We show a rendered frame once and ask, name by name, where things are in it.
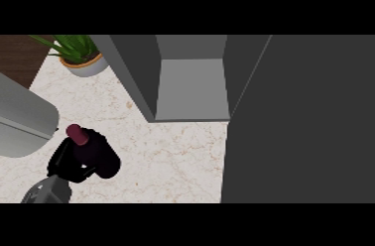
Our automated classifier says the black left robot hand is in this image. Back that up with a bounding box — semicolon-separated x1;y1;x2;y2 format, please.
46;132;105;185

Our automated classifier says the dark red wine bottle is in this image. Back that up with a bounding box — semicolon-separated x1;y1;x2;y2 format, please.
65;123;123;180

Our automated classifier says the grey open cabinet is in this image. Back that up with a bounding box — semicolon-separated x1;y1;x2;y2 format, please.
89;35;273;123

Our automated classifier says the dark grey cabinet door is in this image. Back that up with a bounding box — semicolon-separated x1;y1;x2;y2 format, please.
220;35;375;204

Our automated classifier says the pale grey rounded appliance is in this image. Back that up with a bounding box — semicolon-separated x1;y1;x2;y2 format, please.
0;72;62;159

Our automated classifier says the green potted plant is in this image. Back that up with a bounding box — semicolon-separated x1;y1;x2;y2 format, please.
28;35;109;78

